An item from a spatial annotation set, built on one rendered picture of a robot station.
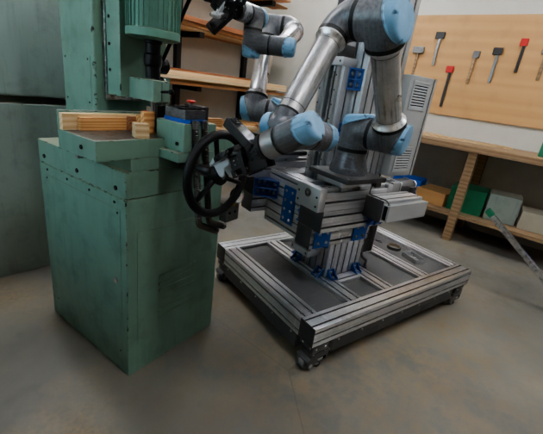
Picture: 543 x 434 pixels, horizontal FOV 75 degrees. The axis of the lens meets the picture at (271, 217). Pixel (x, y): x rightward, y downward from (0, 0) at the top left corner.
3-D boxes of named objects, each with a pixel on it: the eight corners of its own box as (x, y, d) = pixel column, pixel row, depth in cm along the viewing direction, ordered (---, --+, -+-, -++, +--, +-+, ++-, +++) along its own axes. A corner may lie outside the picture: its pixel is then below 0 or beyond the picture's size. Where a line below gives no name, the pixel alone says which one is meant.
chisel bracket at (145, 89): (152, 106, 121) (153, 80, 118) (128, 101, 128) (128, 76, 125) (170, 107, 127) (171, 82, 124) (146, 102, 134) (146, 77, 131)
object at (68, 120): (63, 130, 106) (61, 113, 104) (59, 128, 107) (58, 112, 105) (207, 127, 153) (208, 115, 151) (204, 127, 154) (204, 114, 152)
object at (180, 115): (184, 123, 109) (185, 105, 107) (161, 118, 115) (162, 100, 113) (215, 123, 119) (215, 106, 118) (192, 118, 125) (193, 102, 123)
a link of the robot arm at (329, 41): (328, -12, 105) (249, 124, 97) (362, -15, 99) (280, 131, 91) (339, 20, 114) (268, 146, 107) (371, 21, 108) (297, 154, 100)
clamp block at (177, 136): (182, 153, 111) (183, 124, 108) (154, 145, 118) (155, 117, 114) (215, 150, 122) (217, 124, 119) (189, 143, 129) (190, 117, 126)
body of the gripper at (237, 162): (230, 179, 95) (263, 166, 88) (221, 149, 95) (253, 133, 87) (248, 176, 101) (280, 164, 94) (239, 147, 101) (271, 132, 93)
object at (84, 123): (81, 131, 108) (80, 117, 107) (78, 129, 109) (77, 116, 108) (221, 127, 157) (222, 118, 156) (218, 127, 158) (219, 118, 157)
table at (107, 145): (115, 170, 94) (114, 148, 92) (58, 147, 109) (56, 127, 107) (255, 154, 141) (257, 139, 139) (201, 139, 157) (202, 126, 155)
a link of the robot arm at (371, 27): (378, 136, 141) (365, -13, 100) (415, 143, 132) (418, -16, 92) (364, 156, 136) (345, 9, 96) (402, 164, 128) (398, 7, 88)
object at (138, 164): (131, 172, 109) (130, 159, 107) (93, 158, 119) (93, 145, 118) (221, 160, 140) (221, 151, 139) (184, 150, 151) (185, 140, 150)
